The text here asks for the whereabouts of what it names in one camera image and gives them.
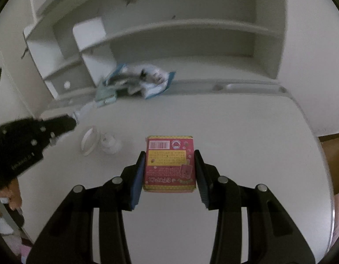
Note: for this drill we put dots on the teal patterned wrapper pile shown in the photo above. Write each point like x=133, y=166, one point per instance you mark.
x=145, y=80

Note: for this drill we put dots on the white desk hutch shelf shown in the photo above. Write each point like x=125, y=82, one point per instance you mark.
x=211, y=39

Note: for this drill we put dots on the small clear plastic cup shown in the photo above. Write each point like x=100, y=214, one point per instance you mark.
x=109, y=144

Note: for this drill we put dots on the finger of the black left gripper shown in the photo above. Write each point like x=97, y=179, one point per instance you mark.
x=59, y=125

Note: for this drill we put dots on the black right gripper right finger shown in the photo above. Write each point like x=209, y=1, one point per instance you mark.
x=273, y=237

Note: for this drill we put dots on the black door handle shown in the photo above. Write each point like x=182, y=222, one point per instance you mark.
x=26, y=50

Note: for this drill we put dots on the grey drawer with white knob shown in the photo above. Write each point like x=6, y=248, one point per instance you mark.
x=68, y=80

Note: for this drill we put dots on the left hand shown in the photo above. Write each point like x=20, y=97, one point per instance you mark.
x=12, y=193

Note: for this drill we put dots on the red yellow snack box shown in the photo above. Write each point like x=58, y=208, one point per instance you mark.
x=169, y=164

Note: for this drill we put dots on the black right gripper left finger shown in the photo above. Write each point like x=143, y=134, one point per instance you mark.
x=67, y=236

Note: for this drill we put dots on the grey desk pen tray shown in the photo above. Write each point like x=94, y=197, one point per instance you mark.
x=211, y=86

